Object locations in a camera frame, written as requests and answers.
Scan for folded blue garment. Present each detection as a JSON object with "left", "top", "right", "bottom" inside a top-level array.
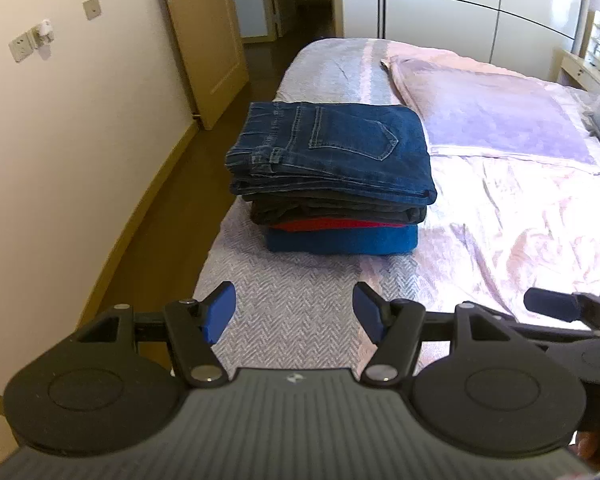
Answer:
[{"left": 265, "top": 223, "right": 420, "bottom": 256}]

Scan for folded red garment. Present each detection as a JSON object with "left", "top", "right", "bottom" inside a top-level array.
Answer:
[{"left": 272, "top": 218, "right": 406, "bottom": 232}]

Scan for folded dark grey pants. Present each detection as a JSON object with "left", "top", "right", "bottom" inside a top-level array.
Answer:
[{"left": 250, "top": 191, "right": 427, "bottom": 226}]

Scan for person's right hand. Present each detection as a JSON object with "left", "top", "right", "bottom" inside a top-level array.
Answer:
[{"left": 572, "top": 430, "right": 600, "bottom": 463}]

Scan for blue denim jeans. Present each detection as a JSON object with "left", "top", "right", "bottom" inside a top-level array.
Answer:
[{"left": 225, "top": 101, "right": 438, "bottom": 208}]

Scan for purple pillowcase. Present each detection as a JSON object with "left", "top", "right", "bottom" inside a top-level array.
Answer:
[{"left": 380, "top": 55, "right": 600, "bottom": 177}]

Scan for wall socket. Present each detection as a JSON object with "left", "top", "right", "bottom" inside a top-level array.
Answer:
[{"left": 9, "top": 32, "right": 34, "bottom": 63}]

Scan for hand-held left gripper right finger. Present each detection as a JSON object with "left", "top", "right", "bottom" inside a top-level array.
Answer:
[{"left": 352, "top": 281, "right": 520, "bottom": 387}]

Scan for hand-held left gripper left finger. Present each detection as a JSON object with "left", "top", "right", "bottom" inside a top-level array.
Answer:
[{"left": 75, "top": 281, "right": 238, "bottom": 388}]

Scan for pink bed sheet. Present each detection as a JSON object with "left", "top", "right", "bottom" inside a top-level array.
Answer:
[{"left": 365, "top": 40, "right": 600, "bottom": 333}]

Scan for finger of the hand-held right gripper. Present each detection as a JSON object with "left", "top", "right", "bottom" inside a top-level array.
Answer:
[{"left": 506, "top": 287, "right": 600, "bottom": 342}]

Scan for wooden door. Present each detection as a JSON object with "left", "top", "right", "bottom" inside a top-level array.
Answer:
[{"left": 155, "top": 0, "right": 251, "bottom": 131}]

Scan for cream dresser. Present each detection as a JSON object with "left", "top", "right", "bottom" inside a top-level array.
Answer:
[{"left": 560, "top": 10, "right": 600, "bottom": 93}]

